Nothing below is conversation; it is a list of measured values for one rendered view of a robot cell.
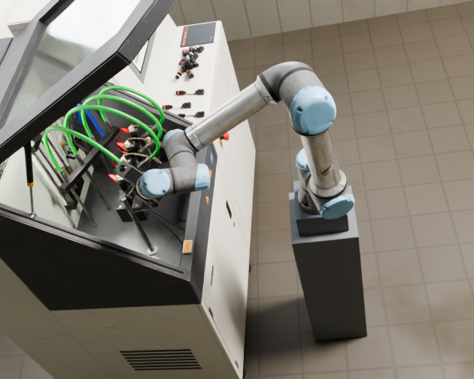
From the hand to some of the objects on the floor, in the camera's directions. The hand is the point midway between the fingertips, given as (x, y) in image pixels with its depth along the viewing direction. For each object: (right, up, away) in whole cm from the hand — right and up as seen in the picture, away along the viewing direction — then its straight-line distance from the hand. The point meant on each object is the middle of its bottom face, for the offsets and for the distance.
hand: (135, 186), depth 192 cm
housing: (-30, -42, +132) cm, 142 cm away
